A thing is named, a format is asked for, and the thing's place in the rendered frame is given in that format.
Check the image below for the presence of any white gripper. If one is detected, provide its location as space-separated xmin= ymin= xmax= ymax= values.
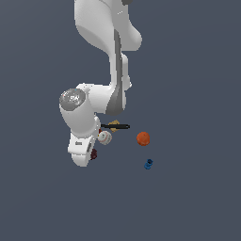
xmin=67 ymin=130 xmax=99 ymax=168

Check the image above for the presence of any dark red object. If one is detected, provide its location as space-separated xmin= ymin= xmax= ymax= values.
xmin=89 ymin=148 xmax=98 ymax=161

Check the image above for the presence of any white baseball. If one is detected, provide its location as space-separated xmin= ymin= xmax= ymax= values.
xmin=97 ymin=130 xmax=113 ymax=146

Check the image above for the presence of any tan wooden block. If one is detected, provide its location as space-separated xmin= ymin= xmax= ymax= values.
xmin=107 ymin=119 xmax=121 ymax=134

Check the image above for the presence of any black marker pen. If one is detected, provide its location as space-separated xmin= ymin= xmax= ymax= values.
xmin=100 ymin=123 xmax=131 ymax=130

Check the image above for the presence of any orange ball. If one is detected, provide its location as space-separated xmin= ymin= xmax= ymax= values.
xmin=136 ymin=131 xmax=151 ymax=147

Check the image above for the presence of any small blue cup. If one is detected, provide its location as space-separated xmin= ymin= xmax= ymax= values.
xmin=143 ymin=158 xmax=154 ymax=170

